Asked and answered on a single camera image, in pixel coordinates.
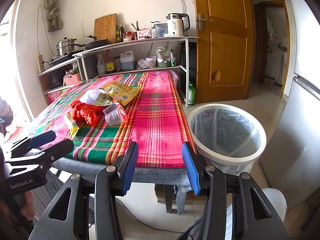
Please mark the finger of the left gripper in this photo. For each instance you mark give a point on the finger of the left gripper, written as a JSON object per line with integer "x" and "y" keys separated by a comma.
{"x": 23, "y": 146}
{"x": 51, "y": 154}

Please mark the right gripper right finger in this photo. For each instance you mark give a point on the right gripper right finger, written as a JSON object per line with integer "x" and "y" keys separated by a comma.
{"x": 207, "y": 180}

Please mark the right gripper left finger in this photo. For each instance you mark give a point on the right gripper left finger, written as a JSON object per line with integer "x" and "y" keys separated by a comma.
{"x": 112, "y": 181}

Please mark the red plastic bag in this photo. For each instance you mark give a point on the red plastic bag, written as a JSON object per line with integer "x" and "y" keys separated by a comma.
{"x": 82, "y": 112}

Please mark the yellow snack bag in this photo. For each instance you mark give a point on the yellow snack bag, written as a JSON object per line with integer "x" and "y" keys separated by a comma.
{"x": 120, "y": 92}

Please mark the white trash bin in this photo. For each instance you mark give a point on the white trash bin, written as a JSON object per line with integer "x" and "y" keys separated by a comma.
{"x": 228, "y": 137}

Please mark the person's left hand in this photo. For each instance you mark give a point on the person's left hand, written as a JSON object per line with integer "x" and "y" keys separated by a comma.
{"x": 27, "y": 210}

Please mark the pink plaid tablecloth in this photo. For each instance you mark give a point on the pink plaid tablecloth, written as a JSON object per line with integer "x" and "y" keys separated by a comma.
{"x": 154, "y": 119}

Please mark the pink plastic basket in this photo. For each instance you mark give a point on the pink plastic basket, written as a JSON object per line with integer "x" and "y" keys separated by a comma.
{"x": 71, "y": 78}

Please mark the silver refrigerator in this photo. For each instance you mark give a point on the silver refrigerator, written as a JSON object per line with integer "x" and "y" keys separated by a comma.
{"x": 291, "y": 158}

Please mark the green plastic bottle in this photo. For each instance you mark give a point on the green plastic bottle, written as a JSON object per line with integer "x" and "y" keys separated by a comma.
{"x": 191, "y": 94}

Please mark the dark sauce bottle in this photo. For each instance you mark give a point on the dark sauce bottle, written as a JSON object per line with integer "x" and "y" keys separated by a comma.
{"x": 109, "y": 63}

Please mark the steel steamer pot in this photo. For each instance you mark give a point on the steel steamer pot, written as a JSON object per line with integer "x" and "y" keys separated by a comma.
{"x": 65, "y": 46}

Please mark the white oil jug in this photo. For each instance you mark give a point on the white oil jug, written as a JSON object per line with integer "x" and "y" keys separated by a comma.
{"x": 127, "y": 61}

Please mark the black frying pan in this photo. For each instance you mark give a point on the black frying pan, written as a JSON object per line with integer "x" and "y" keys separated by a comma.
{"x": 90, "y": 45}

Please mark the bamboo cutting board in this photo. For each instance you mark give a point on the bamboo cutting board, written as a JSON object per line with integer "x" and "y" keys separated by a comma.
{"x": 105, "y": 28}

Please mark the brown wooden door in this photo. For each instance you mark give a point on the brown wooden door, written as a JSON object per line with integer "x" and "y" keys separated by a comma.
{"x": 225, "y": 49}

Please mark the pink utensil holder box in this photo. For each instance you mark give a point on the pink utensil holder box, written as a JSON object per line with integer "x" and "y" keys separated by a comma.
{"x": 144, "y": 34}

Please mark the clear plastic storage box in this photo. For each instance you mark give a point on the clear plastic storage box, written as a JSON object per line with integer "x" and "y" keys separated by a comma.
{"x": 159, "y": 30}

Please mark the white electric kettle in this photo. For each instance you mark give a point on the white electric kettle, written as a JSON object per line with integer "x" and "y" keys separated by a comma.
{"x": 178, "y": 24}

